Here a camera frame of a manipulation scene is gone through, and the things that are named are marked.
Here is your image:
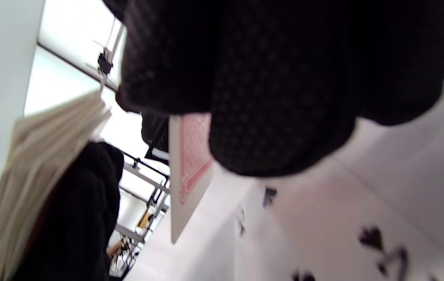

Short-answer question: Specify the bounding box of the person's right hand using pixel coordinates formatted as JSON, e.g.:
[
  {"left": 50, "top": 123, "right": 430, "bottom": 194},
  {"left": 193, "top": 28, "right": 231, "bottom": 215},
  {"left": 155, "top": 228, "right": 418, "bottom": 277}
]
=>
[{"left": 103, "top": 0, "right": 444, "bottom": 177}]

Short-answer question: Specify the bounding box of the person's left hand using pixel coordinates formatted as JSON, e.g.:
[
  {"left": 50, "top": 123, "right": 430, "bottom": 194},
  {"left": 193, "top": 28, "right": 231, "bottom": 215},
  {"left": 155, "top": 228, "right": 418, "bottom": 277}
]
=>
[{"left": 9, "top": 141, "right": 125, "bottom": 281}]

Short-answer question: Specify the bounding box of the deck of playing cards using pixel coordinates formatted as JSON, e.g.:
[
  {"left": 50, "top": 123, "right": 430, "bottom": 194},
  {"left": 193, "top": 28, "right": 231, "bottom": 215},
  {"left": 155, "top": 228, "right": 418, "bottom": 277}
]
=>
[{"left": 0, "top": 91, "right": 112, "bottom": 281}]

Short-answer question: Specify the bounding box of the single red-backed playing card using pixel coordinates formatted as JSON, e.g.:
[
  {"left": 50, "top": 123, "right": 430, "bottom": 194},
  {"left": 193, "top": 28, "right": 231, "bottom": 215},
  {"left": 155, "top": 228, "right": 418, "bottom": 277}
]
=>
[{"left": 169, "top": 113, "right": 214, "bottom": 244}]

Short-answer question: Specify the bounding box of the pile of spades cards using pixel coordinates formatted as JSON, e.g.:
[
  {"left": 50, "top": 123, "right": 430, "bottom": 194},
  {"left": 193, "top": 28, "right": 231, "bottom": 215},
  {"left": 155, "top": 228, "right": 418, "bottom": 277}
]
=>
[{"left": 233, "top": 156, "right": 444, "bottom": 281}]

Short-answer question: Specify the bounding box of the white desk with metal legs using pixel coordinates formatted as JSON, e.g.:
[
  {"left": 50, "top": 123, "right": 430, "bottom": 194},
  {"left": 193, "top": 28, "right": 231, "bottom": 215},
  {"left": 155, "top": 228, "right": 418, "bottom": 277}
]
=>
[{"left": 114, "top": 150, "right": 171, "bottom": 244}]

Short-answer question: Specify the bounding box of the black mounted camera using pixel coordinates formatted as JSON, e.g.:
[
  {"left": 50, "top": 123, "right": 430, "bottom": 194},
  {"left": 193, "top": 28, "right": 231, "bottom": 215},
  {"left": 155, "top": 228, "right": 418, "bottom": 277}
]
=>
[{"left": 98, "top": 50, "right": 114, "bottom": 75}]

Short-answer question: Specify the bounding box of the aluminium rig frame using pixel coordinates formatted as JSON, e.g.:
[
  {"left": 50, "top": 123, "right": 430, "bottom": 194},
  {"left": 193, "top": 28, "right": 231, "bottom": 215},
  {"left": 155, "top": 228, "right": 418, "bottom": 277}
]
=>
[{"left": 99, "top": 23, "right": 125, "bottom": 94}]

